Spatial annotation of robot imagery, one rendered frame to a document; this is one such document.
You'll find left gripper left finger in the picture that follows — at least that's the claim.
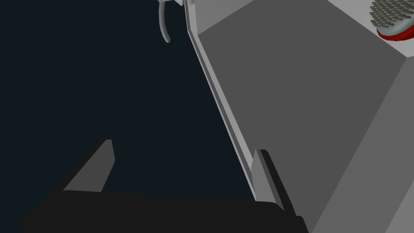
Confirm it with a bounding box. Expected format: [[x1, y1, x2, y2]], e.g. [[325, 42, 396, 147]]
[[51, 139, 116, 193]]

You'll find red and grey round object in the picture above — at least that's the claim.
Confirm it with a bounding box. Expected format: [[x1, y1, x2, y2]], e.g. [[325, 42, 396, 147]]
[[369, 0, 414, 42]]

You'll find grey curved handle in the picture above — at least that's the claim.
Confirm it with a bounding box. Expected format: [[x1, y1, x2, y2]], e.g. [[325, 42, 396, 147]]
[[158, 0, 185, 43]]

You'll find grey drawer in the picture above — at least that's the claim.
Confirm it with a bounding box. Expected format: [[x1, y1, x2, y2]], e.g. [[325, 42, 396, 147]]
[[183, 0, 414, 233]]

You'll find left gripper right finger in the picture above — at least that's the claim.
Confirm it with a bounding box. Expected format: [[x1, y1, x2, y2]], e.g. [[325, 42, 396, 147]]
[[251, 148, 297, 217]]

